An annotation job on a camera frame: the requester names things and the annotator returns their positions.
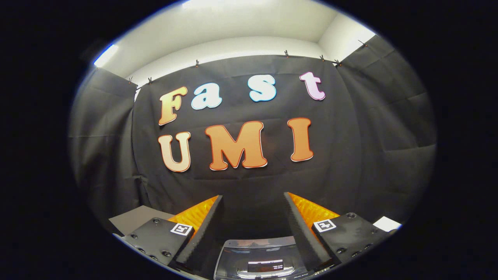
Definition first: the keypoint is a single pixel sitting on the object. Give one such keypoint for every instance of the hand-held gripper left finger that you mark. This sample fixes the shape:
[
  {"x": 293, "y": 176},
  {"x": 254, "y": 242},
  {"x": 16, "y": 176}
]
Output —
[{"x": 202, "y": 235}]

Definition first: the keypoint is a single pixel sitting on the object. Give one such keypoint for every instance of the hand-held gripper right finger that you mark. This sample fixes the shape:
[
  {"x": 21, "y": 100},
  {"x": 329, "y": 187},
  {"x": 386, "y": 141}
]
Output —
[{"x": 301, "y": 235}]

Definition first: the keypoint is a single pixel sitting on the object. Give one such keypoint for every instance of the grey side platform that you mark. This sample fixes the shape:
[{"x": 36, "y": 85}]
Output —
[{"x": 136, "y": 219}]

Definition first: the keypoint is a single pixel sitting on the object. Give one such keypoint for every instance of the white side platform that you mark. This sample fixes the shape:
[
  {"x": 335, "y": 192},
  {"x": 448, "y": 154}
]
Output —
[{"x": 387, "y": 224}]

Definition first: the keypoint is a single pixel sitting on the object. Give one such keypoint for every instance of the black backdrop cloth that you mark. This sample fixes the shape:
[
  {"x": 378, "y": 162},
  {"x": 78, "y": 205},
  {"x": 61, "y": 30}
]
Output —
[{"x": 350, "y": 155}]

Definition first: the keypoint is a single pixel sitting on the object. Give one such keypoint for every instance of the row of black backdrop clips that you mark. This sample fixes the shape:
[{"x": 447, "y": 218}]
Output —
[{"x": 286, "y": 53}]

